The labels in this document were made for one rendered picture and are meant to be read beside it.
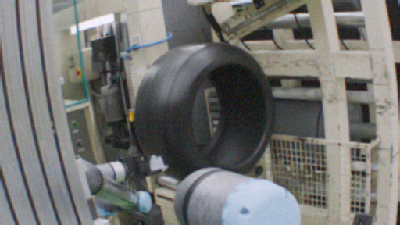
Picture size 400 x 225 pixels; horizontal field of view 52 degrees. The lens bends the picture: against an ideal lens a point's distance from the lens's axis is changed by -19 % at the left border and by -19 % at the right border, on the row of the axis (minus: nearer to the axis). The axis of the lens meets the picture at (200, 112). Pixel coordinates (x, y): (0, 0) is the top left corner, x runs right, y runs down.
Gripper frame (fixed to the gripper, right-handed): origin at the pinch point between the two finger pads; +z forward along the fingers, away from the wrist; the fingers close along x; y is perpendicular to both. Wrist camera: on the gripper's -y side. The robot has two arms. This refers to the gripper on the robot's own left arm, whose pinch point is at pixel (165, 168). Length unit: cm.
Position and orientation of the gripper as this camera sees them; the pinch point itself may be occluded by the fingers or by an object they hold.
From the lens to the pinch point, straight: 190.5
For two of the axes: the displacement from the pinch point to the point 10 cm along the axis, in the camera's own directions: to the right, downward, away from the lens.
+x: -6.3, -0.5, 7.8
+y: -0.6, -9.9, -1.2
